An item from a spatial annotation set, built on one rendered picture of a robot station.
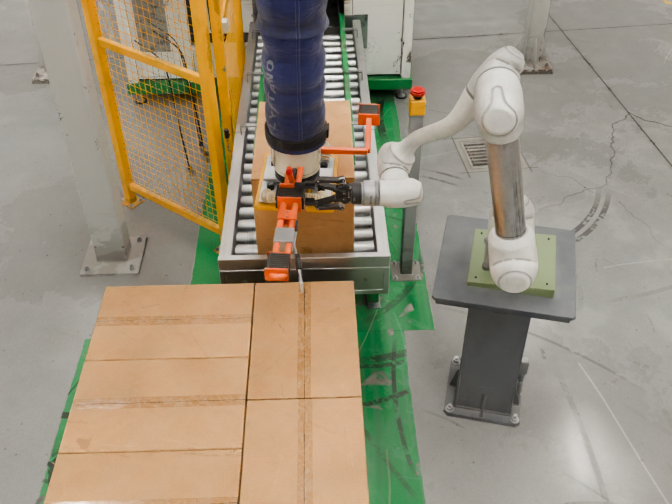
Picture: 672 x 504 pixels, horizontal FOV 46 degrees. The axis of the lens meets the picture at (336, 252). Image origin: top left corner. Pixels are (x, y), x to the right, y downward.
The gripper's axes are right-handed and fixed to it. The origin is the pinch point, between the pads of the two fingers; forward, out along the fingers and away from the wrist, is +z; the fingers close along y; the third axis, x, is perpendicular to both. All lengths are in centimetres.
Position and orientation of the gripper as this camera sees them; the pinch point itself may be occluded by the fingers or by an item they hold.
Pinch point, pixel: (303, 193)
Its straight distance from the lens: 273.2
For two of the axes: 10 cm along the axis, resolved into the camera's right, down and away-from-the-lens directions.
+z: -10.0, 0.1, -0.3
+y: -0.2, 7.6, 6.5
